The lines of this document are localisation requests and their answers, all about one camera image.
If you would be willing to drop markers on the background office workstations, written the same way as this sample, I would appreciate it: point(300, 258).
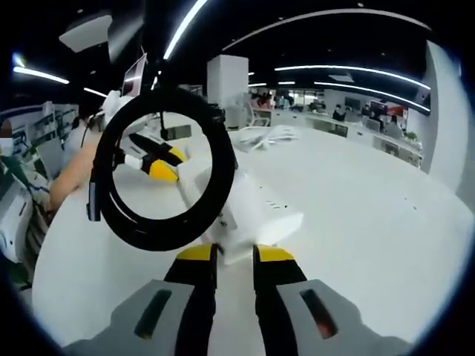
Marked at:
point(334, 128)

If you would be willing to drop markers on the white desk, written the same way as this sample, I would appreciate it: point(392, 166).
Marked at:
point(371, 222)

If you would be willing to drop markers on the white power strip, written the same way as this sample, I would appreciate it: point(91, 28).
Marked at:
point(274, 219)

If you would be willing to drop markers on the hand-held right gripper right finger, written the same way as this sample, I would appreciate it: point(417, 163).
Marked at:
point(274, 289)

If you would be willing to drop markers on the person's white striped clothing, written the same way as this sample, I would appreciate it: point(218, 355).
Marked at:
point(35, 185)

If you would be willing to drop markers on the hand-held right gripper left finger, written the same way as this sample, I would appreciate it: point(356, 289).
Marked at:
point(193, 289)

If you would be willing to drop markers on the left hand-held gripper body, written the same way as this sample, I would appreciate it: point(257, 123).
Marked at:
point(115, 105)

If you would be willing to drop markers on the white chest-worn device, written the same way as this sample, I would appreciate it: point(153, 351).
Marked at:
point(15, 219)

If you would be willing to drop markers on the computer monitor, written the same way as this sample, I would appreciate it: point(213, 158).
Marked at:
point(134, 76)

